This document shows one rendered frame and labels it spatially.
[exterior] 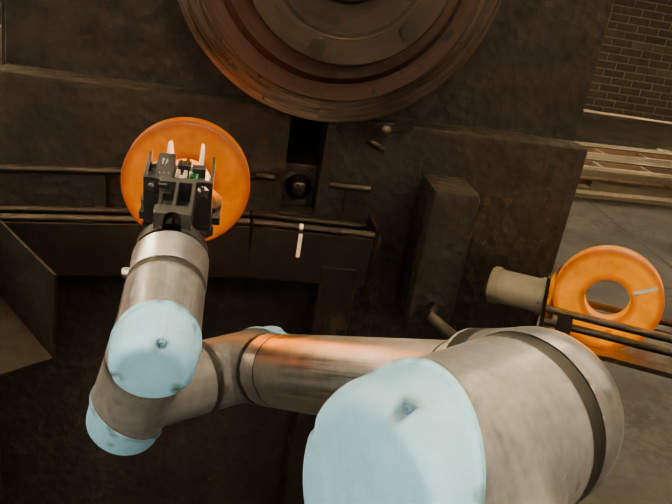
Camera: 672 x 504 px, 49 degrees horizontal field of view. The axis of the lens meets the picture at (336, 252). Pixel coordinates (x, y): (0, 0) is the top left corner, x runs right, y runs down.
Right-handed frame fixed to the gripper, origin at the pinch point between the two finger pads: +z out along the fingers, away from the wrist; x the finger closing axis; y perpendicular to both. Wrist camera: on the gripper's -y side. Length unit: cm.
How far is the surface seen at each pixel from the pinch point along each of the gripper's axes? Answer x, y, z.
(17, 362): 18.0, -19.9, -15.4
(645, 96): -419, -239, 587
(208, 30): -0.6, 8.7, 21.4
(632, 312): -65, -16, -3
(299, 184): -16.8, -17.7, 25.4
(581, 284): -58, -15, 1
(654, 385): -145, -112, 72
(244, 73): -6.0, 3.7, 20.0
